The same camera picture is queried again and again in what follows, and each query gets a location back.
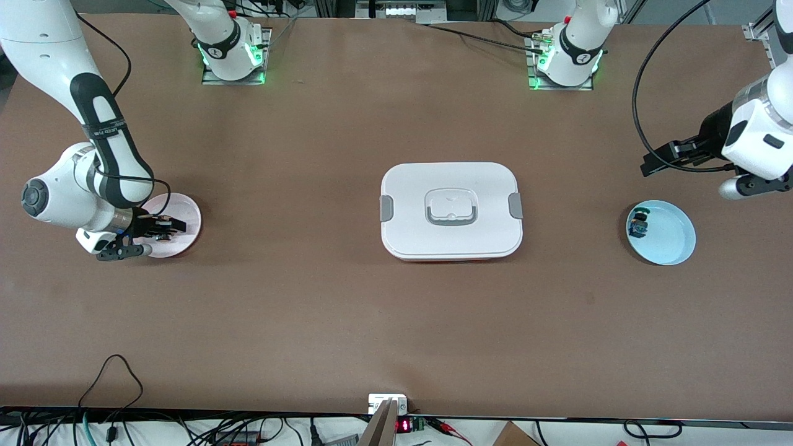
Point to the light blue round plate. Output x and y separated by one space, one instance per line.
669 235

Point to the red clip lead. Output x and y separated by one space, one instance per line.
447 428

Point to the white lunch box grey clips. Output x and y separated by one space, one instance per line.
452 186

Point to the grey equipment box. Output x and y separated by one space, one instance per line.
399 8

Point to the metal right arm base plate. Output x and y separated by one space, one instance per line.
214 79

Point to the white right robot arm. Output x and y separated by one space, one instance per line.
43 49

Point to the aluminium extrusion frame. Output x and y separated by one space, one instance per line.
761 37

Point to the small white socket box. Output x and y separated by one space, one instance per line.
378 400

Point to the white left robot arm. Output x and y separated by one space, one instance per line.
759 136

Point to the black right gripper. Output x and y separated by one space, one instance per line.
143 221

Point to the red digit display module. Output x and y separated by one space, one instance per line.
404 425

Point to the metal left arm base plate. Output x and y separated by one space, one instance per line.
557 88

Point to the pink round plate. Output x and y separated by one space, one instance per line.
186 210

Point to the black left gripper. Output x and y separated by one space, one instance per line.
714 131

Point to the grey metal camera post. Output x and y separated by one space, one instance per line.
379 430

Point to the black green push switch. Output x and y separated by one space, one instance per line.
641 215

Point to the black power strip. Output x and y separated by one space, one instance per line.
238 438

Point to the brown cardboard box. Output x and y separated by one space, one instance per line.
514 437

